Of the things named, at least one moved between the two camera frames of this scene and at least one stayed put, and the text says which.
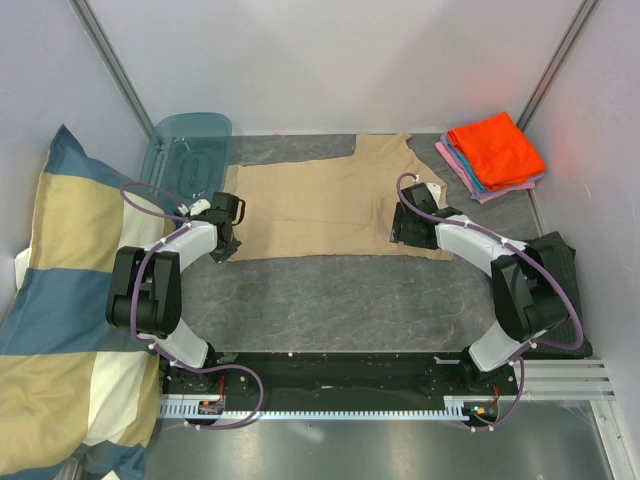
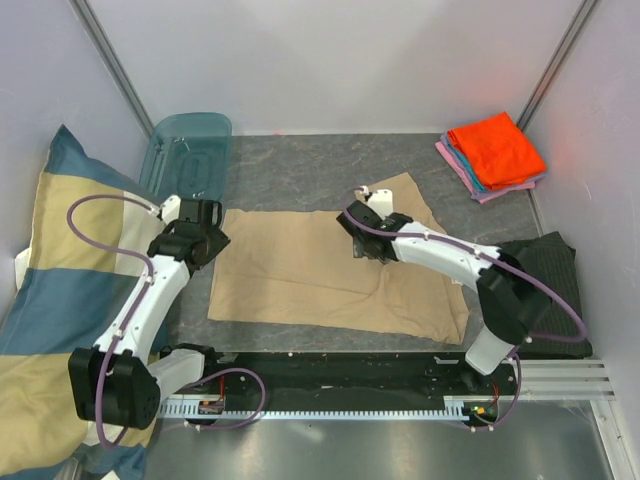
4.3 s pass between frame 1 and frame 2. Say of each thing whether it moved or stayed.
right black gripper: moved
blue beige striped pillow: stayed
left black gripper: moved
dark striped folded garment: stayed
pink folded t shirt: stayed
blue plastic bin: stayed
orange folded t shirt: stayed
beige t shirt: moved
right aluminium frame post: stayed
